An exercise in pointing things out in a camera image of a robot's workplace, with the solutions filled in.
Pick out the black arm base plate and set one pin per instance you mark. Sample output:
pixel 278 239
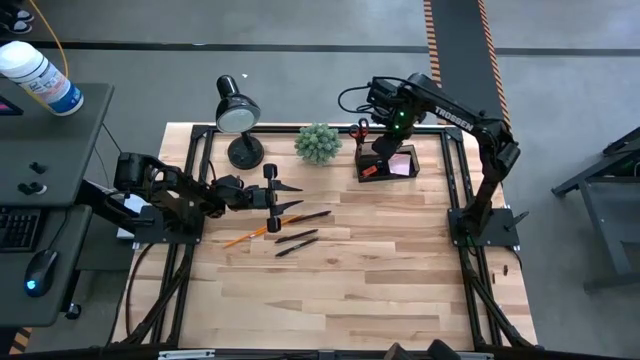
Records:
pixel 150 235
pixel 500 232

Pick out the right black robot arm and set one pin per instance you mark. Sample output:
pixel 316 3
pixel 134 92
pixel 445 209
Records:
pixel 465 122

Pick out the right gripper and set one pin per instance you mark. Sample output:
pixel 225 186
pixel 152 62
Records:
pixel 395 110

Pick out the small black knob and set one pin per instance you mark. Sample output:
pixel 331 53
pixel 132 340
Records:
pixel 37 167

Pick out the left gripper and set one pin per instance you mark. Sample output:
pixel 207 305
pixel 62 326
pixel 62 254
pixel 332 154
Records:
pixel 245 196

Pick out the silver metal bracket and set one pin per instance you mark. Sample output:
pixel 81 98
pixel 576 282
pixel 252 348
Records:
pixel 185 355
pixel 475 356

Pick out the orange black striped tape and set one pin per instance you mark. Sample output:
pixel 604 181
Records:
pixel 20 341

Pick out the black striped-edge floor mat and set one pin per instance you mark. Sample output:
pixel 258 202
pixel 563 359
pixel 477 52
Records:
pixel 465 50

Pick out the person's shoe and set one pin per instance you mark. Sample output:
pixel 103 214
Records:
pixel 22 14
pixel 17 27

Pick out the dark grey metal table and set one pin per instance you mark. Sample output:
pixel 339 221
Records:
pixel 607 235

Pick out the black desk lamp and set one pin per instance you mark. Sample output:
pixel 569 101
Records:
pixel 237 117

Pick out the black pointed lever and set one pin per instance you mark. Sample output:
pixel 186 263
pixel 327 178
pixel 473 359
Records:
pixel 517 220

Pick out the white flat box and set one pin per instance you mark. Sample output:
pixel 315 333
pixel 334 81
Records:
pixel 134 204

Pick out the pink sticky note pad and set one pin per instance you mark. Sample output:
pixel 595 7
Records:
pixel 401 165

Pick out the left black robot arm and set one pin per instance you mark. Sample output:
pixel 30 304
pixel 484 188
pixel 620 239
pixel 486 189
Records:
pixel 170 192

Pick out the black computer desk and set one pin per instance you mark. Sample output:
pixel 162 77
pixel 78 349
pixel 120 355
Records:
pixel 60 130

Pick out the black pen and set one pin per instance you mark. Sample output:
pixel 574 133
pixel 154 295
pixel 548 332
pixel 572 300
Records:
pixel 296 247
pixel 296 236
pixel 312 216

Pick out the orange pencil pink eraser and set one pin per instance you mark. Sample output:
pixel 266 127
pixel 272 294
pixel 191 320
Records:
pixel 292 219
pixel 245 238

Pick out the black computer mouse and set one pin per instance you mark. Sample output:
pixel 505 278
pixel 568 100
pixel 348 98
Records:
pixel 41 270

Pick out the black aluminium table frame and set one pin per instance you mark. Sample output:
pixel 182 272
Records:
pixel 280 129

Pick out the small red-orange plastic item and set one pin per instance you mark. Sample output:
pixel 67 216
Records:
pixel 370 170

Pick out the dark device pink screen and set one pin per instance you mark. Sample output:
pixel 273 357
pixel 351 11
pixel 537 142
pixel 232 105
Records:
pixel 9 106

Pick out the white wipes canister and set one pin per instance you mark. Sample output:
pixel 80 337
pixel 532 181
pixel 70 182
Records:
pixel 42 80

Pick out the grey depth camera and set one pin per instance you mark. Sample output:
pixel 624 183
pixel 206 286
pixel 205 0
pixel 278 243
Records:
pixel 326 355

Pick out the black mesh desk organizer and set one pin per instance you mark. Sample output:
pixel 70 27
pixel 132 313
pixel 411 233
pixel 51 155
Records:
pixel 362 155

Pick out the black keyboard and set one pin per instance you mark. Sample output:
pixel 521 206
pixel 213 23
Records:
pixel 17 230

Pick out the green succulent plant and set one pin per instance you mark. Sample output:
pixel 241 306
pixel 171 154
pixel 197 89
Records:
pixel 318 144

